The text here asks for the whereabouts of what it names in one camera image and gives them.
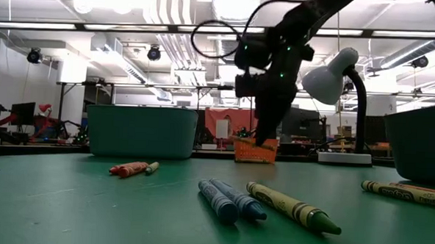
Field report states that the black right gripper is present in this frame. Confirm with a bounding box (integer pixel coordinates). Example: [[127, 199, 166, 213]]
[[253, 70, 300, 148]]

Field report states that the green crayon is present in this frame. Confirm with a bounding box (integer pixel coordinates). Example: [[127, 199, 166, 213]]
[[144, 161, 161, 177], [245, 181, 344, 236]]

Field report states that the orange crayon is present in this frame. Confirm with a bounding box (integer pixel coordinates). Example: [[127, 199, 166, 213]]
[[118, 160, 150, 179]]

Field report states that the orange red banner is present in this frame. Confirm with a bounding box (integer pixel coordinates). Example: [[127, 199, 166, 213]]
[[203, 107, 259, 152]]

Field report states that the orange mesh basket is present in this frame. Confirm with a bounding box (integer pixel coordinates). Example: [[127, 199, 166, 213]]
[[233, 136, 279, 165]]

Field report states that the black monitor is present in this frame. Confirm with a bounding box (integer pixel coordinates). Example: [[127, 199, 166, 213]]
[[10, 101, 37, 127], [365, 115, 388, 146], [281, 106, 324, 141]]

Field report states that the white sheet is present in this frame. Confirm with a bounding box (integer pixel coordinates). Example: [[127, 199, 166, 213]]
[[215, 119, 229, 140]]

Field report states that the white desk lamp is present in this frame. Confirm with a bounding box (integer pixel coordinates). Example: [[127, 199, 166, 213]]
[[298, 44, 378, 167]]

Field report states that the teal plastic bin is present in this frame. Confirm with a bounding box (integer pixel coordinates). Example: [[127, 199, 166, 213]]
[[85, 103, 200, 162]]

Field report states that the black spotlight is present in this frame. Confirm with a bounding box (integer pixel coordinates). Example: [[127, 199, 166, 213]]
[[147, 45, 162, 62], [410, 54, 430, 69], [26, 47, 44, 65]]

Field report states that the grey blue plastic bin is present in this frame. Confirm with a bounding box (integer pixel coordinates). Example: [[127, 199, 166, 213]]
[[380, 99, 435, 186]]

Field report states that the green table mat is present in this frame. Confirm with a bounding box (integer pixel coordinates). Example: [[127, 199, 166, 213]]
[[0, 148, 435, 244]]

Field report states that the red desk lamp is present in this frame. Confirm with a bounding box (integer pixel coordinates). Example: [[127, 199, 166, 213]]
[[37, 102, 54, 115]]

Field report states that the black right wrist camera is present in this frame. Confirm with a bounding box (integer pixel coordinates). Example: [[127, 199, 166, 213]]
[[235, 73, 259, 98]]

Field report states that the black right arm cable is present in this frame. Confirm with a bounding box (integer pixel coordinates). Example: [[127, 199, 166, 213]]
[[189, 0, 315, 65]]

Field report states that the black light bar frame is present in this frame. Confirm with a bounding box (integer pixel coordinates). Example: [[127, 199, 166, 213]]
[[0, 12, 435, 50]]

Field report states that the black table frame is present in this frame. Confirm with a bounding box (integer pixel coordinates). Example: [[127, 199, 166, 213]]
[[0, 140, 397, 176]]

